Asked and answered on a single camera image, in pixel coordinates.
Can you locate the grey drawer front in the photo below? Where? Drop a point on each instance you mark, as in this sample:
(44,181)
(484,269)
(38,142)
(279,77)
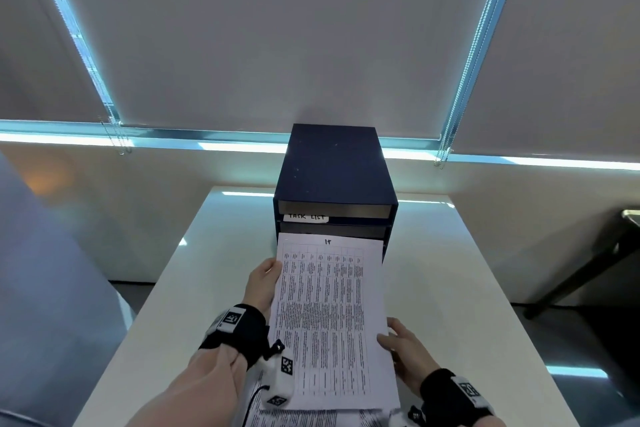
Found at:
(334,210)
(332,228)

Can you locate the printed paper sheet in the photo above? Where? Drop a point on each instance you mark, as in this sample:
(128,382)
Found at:
(330,321)

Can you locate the person's left forearm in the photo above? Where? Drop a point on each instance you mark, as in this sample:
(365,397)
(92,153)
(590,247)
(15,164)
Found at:
(195,394)

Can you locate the person's left hand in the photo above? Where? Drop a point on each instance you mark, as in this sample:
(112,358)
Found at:
(259,286)

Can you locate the navy blue drawer box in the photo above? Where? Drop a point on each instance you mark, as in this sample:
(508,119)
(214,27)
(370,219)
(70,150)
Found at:
(332,166)

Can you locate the grey partition panel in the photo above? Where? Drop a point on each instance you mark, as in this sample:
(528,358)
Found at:
(50,301)

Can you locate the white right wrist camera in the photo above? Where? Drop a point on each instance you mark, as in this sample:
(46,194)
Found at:
(406,419)

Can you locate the person's right thumb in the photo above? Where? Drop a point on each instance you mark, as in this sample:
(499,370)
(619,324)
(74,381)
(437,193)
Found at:
(386,341)

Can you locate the person's right hand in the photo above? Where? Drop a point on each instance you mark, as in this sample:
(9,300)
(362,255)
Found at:
(411,359)

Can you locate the stack of printed papers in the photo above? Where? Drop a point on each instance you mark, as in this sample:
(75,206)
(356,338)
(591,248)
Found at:
(320,419)

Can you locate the black wrist band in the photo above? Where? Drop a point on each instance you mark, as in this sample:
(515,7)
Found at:
(452,396)
(240,329)

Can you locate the black left wrist band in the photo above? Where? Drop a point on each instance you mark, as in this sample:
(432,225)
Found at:
(240,329)

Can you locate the person's left thumb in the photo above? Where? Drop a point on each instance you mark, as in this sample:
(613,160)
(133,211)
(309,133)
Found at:
(272,267)

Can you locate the black right wrist band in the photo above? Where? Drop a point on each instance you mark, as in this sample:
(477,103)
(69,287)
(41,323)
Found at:
(452,396)

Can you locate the grey roller blind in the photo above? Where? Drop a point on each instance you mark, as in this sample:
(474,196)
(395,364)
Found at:
(560,56)
(280,31)
(40,51)

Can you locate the white handwritten label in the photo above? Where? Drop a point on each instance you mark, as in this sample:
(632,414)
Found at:
(306,217)

